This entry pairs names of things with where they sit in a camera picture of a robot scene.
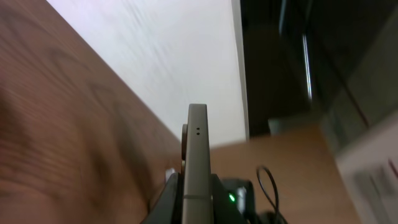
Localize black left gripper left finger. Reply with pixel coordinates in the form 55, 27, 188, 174
141, 173, 183, 224

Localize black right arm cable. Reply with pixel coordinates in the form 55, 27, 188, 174
256, 166, 289, 224

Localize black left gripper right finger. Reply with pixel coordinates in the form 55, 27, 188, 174
211, 174, 247, 224

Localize white power strip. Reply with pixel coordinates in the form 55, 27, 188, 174
336, 112, 397, 224

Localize Galaxy smartphone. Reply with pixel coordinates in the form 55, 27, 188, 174
182, 104, 213, 224

